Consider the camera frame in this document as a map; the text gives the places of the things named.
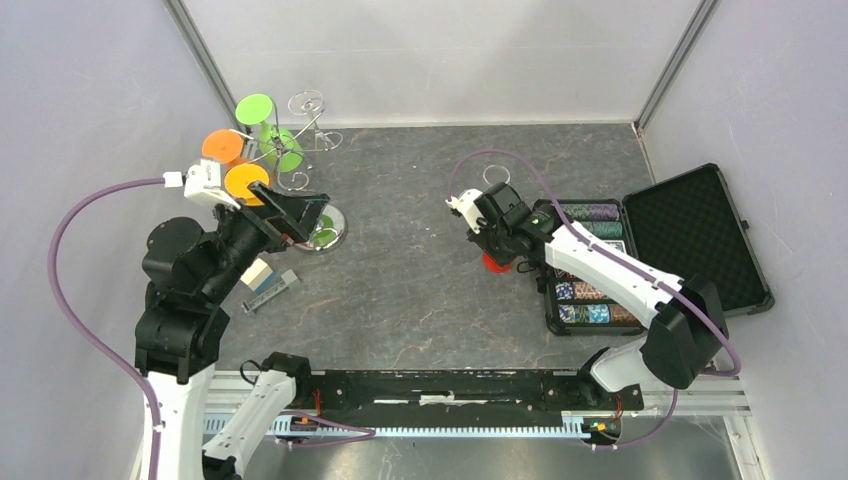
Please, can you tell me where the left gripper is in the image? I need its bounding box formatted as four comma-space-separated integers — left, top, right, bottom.
202, 176, 329, 299

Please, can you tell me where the red wine glass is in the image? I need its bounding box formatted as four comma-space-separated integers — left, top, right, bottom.
482, 253, 513, 274

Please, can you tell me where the clear wine glass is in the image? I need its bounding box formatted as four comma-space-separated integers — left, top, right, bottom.
482, 164, 511, 185
287, 89, 344, 152

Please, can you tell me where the yellow wine glass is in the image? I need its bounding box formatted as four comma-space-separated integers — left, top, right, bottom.
224, 163, 270, 207

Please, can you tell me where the orange wine glass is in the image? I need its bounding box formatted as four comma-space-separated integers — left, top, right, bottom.
201, 129, 247, 169

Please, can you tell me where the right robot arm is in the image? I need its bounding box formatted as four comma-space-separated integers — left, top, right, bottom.
446, 183, 729, 408

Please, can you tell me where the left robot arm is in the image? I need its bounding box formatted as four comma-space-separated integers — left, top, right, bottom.
134, 181, 330, 479

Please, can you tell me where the chrome wine glass rack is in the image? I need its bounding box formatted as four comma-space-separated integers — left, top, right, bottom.
246, 122, 347, 254

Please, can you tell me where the green wine glass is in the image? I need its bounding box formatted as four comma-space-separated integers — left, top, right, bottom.
235, 93, 304, 173

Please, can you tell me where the clear wine glass on rack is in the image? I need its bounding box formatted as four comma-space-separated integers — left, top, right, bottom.
287, 89, 344, 152

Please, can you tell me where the grey toy girder piece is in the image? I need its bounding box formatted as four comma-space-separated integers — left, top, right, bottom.
241, 269, 300, 315

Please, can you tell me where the beige and blue toy brick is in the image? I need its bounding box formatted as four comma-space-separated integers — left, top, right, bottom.
240, 258, 276, 294

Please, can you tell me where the black poker chip case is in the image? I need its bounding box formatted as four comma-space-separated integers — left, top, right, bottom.
537, 163, 775, 336

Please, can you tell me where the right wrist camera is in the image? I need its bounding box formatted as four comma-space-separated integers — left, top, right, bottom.
446, 188, 484, 234

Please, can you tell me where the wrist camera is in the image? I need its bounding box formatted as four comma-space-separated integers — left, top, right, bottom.
446, 188, 484, 234
183, 159, 241, 210

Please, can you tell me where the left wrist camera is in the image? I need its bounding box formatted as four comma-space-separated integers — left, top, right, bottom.
183, 159, 241, 210

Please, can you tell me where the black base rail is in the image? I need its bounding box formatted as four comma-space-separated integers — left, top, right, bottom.
257, 352, 644, 429

